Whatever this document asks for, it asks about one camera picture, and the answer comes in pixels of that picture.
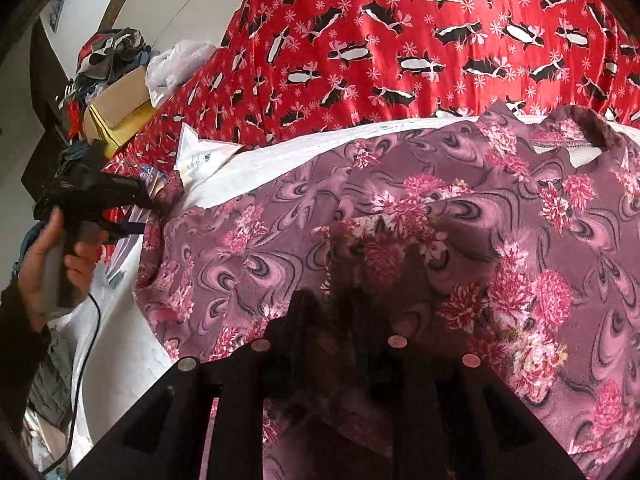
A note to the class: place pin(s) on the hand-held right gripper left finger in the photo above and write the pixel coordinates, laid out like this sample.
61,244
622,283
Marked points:
300,330

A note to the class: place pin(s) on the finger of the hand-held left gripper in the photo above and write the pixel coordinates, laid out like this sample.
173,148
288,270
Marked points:
152,195
127,230

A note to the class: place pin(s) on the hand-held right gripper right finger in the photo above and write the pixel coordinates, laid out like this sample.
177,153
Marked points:
370,340

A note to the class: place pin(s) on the purple floral garment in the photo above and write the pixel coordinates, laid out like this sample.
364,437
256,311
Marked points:
450,240

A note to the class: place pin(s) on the person's left forearm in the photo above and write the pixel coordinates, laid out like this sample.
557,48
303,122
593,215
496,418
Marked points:
20,360

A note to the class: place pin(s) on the pile of mixed clothes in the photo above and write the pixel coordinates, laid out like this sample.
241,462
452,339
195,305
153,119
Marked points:
107,52

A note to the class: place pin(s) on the person's left hand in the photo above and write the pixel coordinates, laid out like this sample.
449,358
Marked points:
35,270

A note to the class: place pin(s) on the white paper packet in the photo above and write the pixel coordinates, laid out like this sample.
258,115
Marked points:
200,155

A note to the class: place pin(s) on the brown cardboard box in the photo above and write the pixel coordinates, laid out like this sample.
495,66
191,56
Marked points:
120,100

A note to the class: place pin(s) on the dark wooden furniture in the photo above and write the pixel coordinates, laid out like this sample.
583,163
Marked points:
42,85

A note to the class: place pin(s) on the white plastic bag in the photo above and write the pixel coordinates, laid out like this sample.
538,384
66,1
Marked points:
175,67

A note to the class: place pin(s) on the grey cloth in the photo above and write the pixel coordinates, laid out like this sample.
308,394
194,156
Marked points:
50,380

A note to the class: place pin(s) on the red penguin print blanket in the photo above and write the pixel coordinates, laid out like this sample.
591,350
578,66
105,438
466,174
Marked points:
380,25

